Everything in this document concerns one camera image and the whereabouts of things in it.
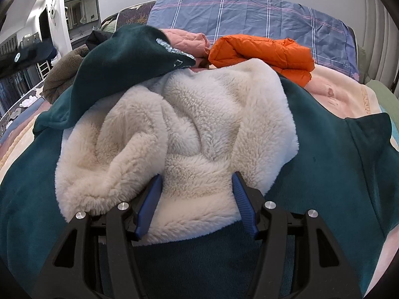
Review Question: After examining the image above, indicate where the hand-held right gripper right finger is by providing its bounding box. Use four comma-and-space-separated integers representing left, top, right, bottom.
231, 171, 364, 299

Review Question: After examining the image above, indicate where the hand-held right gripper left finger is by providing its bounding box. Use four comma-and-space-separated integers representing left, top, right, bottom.
31, 174, 164, 299

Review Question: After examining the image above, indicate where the dark green fleece-lined jacket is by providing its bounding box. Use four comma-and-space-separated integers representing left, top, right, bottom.
0, 24, 395, 299

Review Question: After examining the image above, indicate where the orange puffer jacket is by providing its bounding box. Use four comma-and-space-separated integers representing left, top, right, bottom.
208, 36, 315, 88

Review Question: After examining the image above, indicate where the brown fleece garment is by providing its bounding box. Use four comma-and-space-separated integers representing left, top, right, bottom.
42, 45, 91, 105

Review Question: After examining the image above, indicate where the light blue patterned bedsheet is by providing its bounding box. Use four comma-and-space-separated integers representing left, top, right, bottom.
0, 81, 47, 138

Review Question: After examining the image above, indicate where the pink quilted garment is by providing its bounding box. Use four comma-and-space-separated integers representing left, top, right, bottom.
162, 29, 212, 69

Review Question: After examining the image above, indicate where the white chair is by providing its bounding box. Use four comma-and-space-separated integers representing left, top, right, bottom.
37, 59, 52, 81

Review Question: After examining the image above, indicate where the black garment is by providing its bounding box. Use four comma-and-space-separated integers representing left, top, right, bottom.
86, 29, 117, 50

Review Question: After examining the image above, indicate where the blue plaid duvet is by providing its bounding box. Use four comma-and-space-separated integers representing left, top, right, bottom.
146, 0, 359, 80

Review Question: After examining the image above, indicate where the dark floral pillow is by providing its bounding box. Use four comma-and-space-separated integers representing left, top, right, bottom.
117, 0, 156, 28

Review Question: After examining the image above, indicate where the black television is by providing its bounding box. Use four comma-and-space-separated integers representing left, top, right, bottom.
39, 6, 52, 42

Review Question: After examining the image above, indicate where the white curtain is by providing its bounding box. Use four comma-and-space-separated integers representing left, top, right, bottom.
362, 0, 399, 91

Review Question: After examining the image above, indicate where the wall mirror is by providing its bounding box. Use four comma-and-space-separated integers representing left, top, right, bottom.
64, 0, 100, 32

